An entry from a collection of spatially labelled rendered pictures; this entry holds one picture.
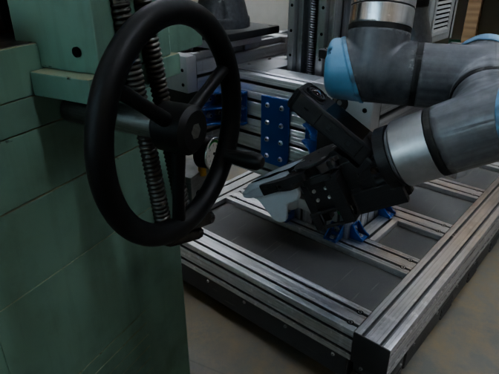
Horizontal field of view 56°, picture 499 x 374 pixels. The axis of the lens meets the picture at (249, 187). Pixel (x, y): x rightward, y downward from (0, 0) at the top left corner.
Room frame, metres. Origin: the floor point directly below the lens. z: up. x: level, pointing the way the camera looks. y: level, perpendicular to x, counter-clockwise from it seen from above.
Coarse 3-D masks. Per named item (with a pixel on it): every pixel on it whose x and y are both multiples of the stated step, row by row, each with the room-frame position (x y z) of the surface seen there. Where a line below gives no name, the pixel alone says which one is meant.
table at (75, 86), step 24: (0, 48) 0.55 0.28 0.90; (24, 48) 0.57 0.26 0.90; (0, 72) 0.53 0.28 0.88; (24, 72) 0.56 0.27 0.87; (48, 72) 0.56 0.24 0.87; (72, 72) 0.56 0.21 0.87; (144, 72) 0.61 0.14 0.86; (168, 72) 0.65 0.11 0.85; (0, 96) 0.53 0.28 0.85; (24, 96) 0.55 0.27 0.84; (48, 96) 0.55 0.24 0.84; (72, 96) 0.54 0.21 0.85
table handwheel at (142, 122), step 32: (160, 0) 0.52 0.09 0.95; (128, 32) 0.46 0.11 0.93; (224, 32) 0.61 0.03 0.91; (128, 64) 0.45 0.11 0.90; (224, 64) 0.62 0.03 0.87; (96, 96) 0.42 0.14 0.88; (128, 96) 0.45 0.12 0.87; (224, 96) 0.64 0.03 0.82; (96, 128) 0.41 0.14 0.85; (128, 128) 0.55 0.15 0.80; (160, 128) 0.51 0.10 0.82; (192, 128) 0.52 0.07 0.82; (224, 128) 0.63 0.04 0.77; (96, 160) 0.40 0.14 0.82; (96, 192) 0.41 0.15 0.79; (128, 224) 0.42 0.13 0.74; (160, 224) 0.48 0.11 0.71; (192, 224) 0.53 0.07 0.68
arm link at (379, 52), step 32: (352, 0) 0.60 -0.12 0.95; (384, 0) 0.57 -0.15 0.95; (416, 0) 0.59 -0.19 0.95; (352, 32) 0.58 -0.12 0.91; (384, 32) 0.56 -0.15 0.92; (352, 64) 0.55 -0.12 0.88; (384, 64) 0.54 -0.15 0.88; (416, 64) 0.53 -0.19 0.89; (352, 96) 0.56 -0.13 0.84; (384, 96) 0.54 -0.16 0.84
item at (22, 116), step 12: (36, 96) 0.57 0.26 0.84; (0, 108) 0.52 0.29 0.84; (12, 108) 0.54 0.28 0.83; (24, 108) 0.55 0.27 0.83; (36, 108) 0.57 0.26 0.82; (48, 108) 0.58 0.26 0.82; (0, 120) 0.52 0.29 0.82; (12, 120) 0.53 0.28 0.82; (24, 120) 0.55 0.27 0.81; (36, 120) 0.56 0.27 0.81; (48, 120) 0.58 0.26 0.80; (0, 132) 0.52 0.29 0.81; (12, 132) 0.53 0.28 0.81
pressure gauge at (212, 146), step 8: (208, 136) 0.83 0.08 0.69; (208, 144) 0.80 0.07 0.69; (216, 144) 0.83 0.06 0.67; (200, 152) 0.80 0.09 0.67; (208, 152) 0.80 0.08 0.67; (200, 160) 0.79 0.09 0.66; (208, 160) 0.80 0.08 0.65; (200, 168) 0.82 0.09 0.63; (208, 168) 0.80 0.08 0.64; (200, 176) 0.82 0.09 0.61
